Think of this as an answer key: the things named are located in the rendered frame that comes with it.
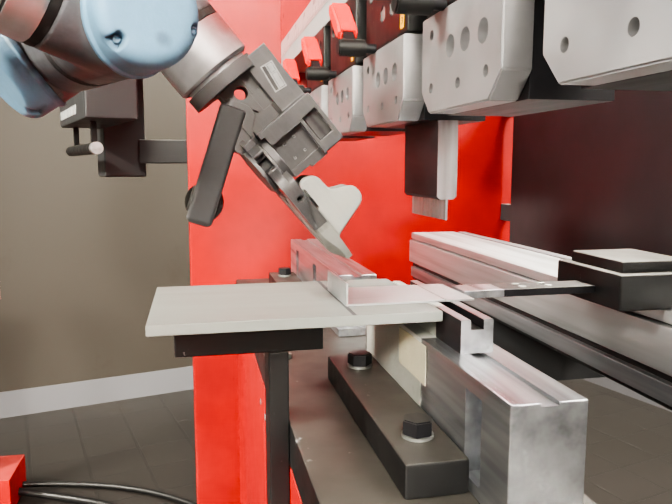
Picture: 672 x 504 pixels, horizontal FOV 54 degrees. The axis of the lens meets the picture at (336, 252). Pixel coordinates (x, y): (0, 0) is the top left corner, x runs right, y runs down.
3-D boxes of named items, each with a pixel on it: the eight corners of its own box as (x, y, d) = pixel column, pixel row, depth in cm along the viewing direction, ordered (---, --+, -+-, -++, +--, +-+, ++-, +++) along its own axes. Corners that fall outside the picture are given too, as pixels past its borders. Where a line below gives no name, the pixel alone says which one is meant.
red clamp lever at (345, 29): (326, -2, 74) (340, 44, 68) (361, 0, 75) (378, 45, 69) (324, 13, 76) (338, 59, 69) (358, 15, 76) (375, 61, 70)
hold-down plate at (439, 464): (327, 379, 80) (327, 355, 79) (370, 376, 81) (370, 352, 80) (404, 501, 51) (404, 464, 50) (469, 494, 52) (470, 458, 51)
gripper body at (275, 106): (349, 142, 61) (263, 35, 58) (278, 203, 60) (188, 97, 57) (332, 145, 68) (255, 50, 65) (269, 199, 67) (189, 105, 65)
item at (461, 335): (392, 306, 76) (393, 281, 76) (417, 305, 77) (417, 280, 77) (460, 354, 57) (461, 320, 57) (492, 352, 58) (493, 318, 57)
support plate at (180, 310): (157, 295, 72) (156, 286, 72) (386, 286, 78) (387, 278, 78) (145, 337, 55) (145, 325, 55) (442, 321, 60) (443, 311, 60)
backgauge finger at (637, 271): (436, 295, 75) (437, 252, 74) (637, 287, 80) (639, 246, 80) (481, 319, 63) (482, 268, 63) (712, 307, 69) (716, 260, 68)
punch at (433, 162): (404, 213, 73) (405, 126, 72) (421, 212, 73) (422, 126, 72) (436, 220, 63) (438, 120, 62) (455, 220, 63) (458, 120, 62)
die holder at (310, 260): (290, 281, 148) (290, 239, 146) (317, 280, 149) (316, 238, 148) (338, 337, 99) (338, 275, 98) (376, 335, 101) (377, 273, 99)
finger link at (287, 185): (330, 222, 60) (268, 147, 58) (318, 232, 60) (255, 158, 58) (320, 218, 65) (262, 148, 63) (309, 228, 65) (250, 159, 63)
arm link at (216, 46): (152, 59, 56) (157, 72, 64) (189, 101, 57) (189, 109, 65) (219, 3, 57) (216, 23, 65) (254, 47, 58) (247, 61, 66)
